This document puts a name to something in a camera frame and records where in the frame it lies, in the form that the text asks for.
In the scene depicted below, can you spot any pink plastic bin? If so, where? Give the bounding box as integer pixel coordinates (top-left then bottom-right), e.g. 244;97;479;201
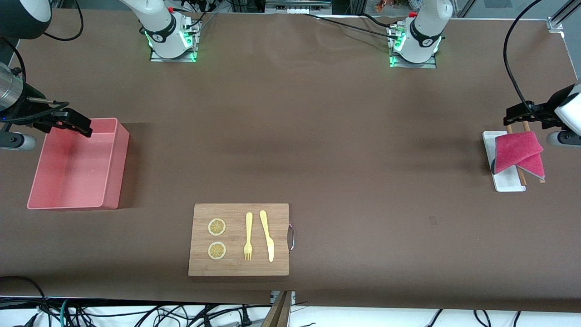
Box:
26;117;130;211

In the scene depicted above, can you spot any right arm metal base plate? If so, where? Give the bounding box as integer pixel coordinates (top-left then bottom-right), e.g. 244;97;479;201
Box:
150;18;200;63

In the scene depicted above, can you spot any white rectangular tray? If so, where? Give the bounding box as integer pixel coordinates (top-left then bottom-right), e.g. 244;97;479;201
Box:
482;131;527;193

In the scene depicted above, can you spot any black looped floor cable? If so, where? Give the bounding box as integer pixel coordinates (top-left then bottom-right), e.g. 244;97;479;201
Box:
0;275;51;327

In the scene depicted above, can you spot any small metal bracket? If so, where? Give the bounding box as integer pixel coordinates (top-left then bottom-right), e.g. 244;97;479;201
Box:
270;291;296;306

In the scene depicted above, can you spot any short black table cable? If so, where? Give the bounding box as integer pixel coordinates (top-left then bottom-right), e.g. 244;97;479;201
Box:
361;13;402;30

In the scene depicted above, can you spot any long black table cable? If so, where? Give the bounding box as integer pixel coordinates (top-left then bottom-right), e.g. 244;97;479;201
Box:
302;13;402;40

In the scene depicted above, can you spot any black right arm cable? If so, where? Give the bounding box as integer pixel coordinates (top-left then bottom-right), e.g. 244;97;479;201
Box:
43;0;84;42

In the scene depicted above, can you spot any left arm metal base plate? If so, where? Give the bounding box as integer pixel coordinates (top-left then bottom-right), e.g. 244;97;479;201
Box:
389;25;437;69

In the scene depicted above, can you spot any yellow plastic knife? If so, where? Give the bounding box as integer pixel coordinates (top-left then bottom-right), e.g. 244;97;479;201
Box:
259;210;275;263

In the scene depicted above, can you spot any pink cloth with grey edge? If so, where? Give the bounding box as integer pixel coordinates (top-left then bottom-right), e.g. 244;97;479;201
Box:
494;131;546;178

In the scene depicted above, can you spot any brown wooden stick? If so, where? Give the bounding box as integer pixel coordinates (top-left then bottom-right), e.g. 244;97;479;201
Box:
522;120;547;184
505;125;528;186

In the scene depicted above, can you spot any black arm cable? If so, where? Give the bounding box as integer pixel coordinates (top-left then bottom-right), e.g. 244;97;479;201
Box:
504;0;543;121
43;0;84;42

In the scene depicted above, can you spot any yellow plastic fork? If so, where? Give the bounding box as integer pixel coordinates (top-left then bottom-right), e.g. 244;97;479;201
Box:
244;212;253;261

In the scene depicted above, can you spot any teal cable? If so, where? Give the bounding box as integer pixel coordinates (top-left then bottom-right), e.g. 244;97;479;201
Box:
59;299;73;327

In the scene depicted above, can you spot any grey power strip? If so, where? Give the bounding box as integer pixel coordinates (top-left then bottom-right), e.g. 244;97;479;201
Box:
266;0;332;14

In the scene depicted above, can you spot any wooden cutting board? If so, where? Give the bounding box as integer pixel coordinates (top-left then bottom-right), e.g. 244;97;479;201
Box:
188;203;290;277

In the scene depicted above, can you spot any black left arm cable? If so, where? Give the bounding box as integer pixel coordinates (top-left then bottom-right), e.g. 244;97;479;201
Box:
504;0;543;121

